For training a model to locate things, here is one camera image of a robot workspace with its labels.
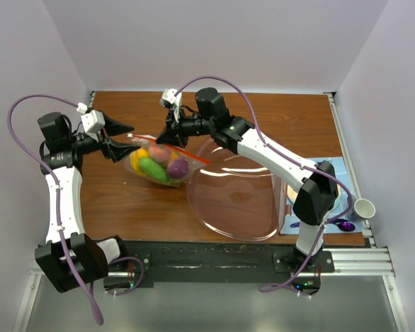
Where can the red fake tomato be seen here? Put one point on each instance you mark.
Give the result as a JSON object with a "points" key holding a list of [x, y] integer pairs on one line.
{"points": [[159, 154]]}

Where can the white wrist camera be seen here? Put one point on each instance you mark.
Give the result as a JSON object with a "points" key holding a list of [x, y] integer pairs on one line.
{"points": [[92, 121], [172, 100]]}

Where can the clear pink plastic tray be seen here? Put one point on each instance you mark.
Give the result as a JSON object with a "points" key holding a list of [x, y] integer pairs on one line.
{"points": [[236, 197]]}

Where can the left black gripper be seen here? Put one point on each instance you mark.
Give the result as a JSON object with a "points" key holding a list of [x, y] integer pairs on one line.
{"points": [[115, 151]]}

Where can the green fake vegetable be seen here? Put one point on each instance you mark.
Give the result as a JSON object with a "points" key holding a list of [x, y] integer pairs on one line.
{"points": [[156, 172]]}

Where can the yellow fake bell pepper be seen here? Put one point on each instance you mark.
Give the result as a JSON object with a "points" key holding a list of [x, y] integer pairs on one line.
{"points": [[135, 158]]}

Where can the purple plastic spoon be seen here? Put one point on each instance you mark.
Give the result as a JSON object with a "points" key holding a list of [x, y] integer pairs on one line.
{"points": [[343, 224]]}

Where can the clear zip top bag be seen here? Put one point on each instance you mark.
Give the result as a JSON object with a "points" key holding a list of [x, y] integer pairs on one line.
{"points": [[161, 164]]}

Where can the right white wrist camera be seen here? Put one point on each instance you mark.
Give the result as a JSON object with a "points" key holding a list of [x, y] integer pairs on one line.
{"points": [[172, 100]]}

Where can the cream floral plate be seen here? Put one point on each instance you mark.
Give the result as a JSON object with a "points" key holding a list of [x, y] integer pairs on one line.
{"points": [[291, 194]]}

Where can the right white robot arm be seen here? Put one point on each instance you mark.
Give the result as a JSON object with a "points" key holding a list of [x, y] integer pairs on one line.
{"points": [[315, 183]]}

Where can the white blue-handled mug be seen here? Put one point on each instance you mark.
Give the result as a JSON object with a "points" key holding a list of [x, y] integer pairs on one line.
{"points": [[361, 210]]}

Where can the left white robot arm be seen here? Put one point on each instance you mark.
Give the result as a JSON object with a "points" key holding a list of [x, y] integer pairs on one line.
{"points": [[68, 252]]}

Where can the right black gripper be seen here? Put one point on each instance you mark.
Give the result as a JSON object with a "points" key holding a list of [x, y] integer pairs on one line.
{"points": [[171, 136]]}

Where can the purple fake onion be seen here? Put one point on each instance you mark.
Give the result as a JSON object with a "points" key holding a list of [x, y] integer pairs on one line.
{"points": [[178, 168]]}

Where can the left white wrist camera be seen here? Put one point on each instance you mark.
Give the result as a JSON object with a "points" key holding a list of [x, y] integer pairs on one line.
{"points": [[92, 121]]}

